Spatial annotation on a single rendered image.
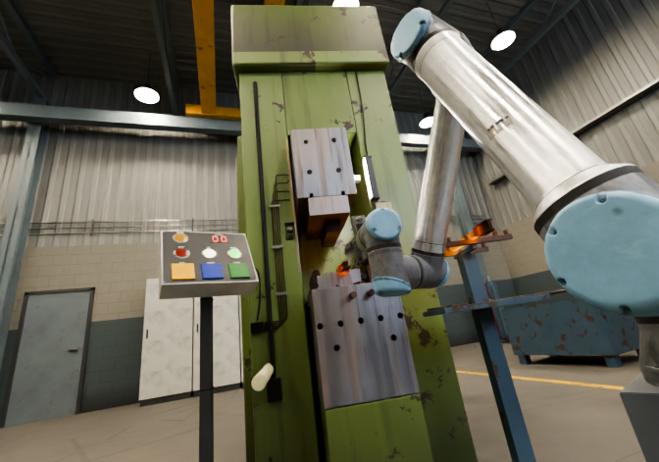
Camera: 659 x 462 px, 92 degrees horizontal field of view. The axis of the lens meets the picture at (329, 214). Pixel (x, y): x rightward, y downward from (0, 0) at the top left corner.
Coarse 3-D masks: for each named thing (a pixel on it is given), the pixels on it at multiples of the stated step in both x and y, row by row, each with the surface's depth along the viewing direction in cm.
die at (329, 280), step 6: (336, 270) 147; (354, 270) 146; (318, 276) 143; (324, 276) 144; (330, 276) 144; (336, 276) 144; (342, 276) 145; (348, 276) 145; (354, 276) 145; (360, 276) 146; (318, 282) 142; (324, 282) 143; (330, 282) 143; (336, 282) 143; (342, 282) 144; (348, 282) 144; (318, 288) 142
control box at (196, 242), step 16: (160, 240) 124; (176, 240) 125; (192, 240) 128; (208, 240) 132; (224, 240) 135; (240, 240) 139; (160, 256) 119; (176, 256) 119; (192, 256) 122; (224, 256) 128; (240, 256) 131; (160, 272) 114; (224, 272) 122; (160, 288) 109; (176, 288) 111; (192, 288) 114; (208, 288) 117; (224, 288) 120; (240, 288) 124
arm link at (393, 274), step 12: (372, 252) 81; (384, 252) 79; (396, 252) 79; (372, 264) 80; (384, 264) 78; (396, 264) 78; (408, 264) 80; (372, 276) 80; (384, 276) 77; (396, 276) 77; (408, 276) 79; (420, 276) 81; (384, 288) 76; (396, 288) 76; (408, 288) 77
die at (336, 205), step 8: (312, 200) 156; (320, 200) 157; (328, 200) 157; (336, 200) 158; (344, 200) 158; (312, 208) 155; (320, 208) 155; (328, 208) 156; (336, 208) 156; (344, 208) 157; (312, 216) 154; (320, 216) 156; (328, 216) 157; (336, 216) 159; (344, 216) 161; (312, 224) 165; (320, 224) 167; (344, 224) 173; (312, 232) 180; (320, 232) 182
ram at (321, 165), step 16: (320, 128) 172; (336, 128) 173; (304, 144) 167; (320, 144) 168; (336, 144) 169; (304, 160) 164; (320, 160) 165; (336, 160) 166; (304, 176) 161; (320, 176) 162; (336, 176) 163; (352, 176) 164; (304, 192) 157; (320, 192) 158; (336, 192) 159; (352, 192) 160; (304, 208) 169; (304, 224) 193
